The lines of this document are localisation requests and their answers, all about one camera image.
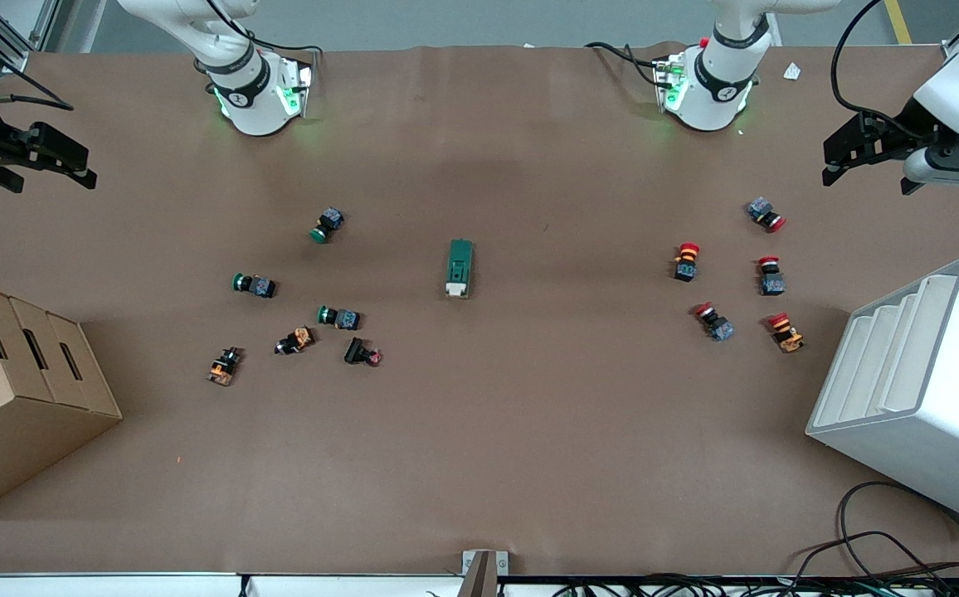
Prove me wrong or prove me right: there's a metal table edge bracket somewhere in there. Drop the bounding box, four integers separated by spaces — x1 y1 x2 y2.
461 550 509 597

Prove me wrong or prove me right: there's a right arm base connector plate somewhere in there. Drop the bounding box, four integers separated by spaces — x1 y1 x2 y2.
276 56 316 119

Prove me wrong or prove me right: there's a brown paper table cover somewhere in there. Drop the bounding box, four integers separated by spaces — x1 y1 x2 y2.
0 43 959 577

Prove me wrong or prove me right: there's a black push button orange block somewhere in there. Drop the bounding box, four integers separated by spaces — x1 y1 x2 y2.
275 327 316 357
207 347 245 387

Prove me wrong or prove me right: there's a white stepped storage rack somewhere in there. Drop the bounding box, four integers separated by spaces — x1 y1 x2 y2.
806 256 959 533

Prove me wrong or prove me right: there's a black looped cable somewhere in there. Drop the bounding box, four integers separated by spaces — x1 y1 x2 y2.
778 481 959 591

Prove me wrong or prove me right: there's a brown cardboard slotted box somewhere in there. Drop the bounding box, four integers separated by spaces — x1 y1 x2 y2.
0 277 124 522

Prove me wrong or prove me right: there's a red push button blue block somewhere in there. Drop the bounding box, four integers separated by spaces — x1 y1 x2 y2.
757 256 786 297
693 302 736 342
747 197 787 233

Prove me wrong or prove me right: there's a white table edge rail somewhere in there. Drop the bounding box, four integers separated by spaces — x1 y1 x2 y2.
0 572 464 597

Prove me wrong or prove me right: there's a red push button orange block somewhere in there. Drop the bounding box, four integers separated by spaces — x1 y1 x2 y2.
673 242 702 283
767 312 805 354

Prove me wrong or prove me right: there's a green push button blue block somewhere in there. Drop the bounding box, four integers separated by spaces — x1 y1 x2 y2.
317 305 362 331
231 272 278 299
309 206 345 245

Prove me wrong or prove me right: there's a black right arm base cable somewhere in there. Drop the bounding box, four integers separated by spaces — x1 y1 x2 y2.
204 0 324 57

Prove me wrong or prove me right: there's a black cable bundle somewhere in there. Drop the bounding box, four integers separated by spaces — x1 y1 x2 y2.
554 572 959 597

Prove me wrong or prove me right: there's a left arm base connector plate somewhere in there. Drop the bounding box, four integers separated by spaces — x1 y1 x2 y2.
654 54 689 113

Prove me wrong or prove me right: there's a black arm base cable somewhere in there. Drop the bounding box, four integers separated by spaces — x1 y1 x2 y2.
204 0 324 57
585 41 681 89

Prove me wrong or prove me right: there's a black left arm base cable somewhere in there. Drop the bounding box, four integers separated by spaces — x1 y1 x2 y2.
585 41 681 89

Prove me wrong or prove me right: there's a green load switch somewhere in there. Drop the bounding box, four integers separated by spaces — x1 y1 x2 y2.
445 239 475 299

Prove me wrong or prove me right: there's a black push button pink cap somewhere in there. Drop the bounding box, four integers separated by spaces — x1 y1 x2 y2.
343 337 383 367

